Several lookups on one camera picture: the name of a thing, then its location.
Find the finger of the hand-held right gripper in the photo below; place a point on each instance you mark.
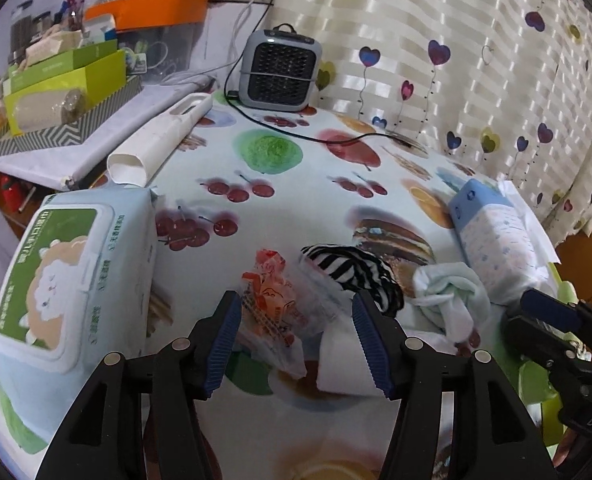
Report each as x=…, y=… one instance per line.
x=536, y=342
x=551, y=307

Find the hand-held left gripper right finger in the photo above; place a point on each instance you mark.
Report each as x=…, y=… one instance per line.
x=373, y=345

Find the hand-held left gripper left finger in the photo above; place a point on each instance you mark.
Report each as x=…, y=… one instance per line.
x=223, y=345

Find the white cloth roll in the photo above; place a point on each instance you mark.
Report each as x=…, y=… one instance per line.
x=346, y=360

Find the white tray green rim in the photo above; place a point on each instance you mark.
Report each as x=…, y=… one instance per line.
x=551, y=425

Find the clear orange print snack packet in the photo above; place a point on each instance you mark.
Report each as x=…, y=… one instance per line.
x=276, y=300

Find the black white striped sock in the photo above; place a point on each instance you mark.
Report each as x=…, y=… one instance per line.
x=351, y=270

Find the white mint sock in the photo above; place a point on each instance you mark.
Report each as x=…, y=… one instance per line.
x=451, y=295

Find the blue white tissue pack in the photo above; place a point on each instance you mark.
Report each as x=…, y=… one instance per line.
x=496, y=240

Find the wet wipes pack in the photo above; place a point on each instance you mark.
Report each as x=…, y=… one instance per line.
x=66, y=285

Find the white rolled sheet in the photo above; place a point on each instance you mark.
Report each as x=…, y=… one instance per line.
x=161, y=140

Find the heart print striped curtain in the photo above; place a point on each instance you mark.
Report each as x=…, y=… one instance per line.
x=451, y=60

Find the small grey fan heater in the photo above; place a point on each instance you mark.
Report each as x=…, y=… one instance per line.
x=281, y=67

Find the orange lid storage box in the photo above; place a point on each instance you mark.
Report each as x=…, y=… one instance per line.
x=151, y=15

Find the dark glass jar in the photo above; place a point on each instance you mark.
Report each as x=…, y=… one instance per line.
x=23, y=30

